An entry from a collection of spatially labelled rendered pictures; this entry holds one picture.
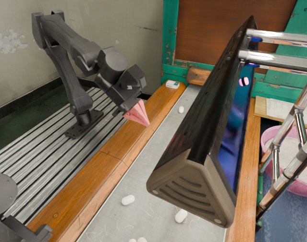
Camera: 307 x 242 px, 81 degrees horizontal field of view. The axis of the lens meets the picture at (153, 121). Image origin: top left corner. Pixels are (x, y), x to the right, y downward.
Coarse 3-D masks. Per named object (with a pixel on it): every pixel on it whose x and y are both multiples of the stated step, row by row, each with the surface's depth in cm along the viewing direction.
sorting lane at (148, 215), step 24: (192, 96) 89; (168, 120) 75; (168, 144) 64; (144, 168) 56; (120, 192) 50; (144, 192) 50; (96, 216) 45; (120, 216) 45; (144, 216) 45; (168, 216) 45; (192, 216) 45; (96, 240) 41; (120, 240) 41; (168, 240) 41; (192, 240) 41; (216, 240) 41
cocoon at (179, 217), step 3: (180, 210) 44; (183, 210) 44; (177, 213) 44; (180, 213) 44; (183, 213) 44; (186, 213) 44; (177, 216) 43; (180, 216) 43; (183, 216) 43; (177, 219) 43; (180, 219) 43; (183, 219) 43; (180, 222) 43
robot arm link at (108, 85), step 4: (96, 76) 50; (100, 76) 50; (96, 80) 50; (100, 80) 50; (104, 80) 50; (100, 84) 50; (104, 84) 50; (108, 84) 50; (112, 84) 50; (104, 88) 51; (108, 88) 50; (104, 92) 52
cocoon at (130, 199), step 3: (129, 195) 47; (132, 195) 47; (123, 198) 47; (126, 198) 46; (129, 198) 46; (132, 198) 47; (123, 201) 46; (126, 201) 46; (129, 201) 46; (132, 201) 47; (123, 204) 46; (126, 204) 46
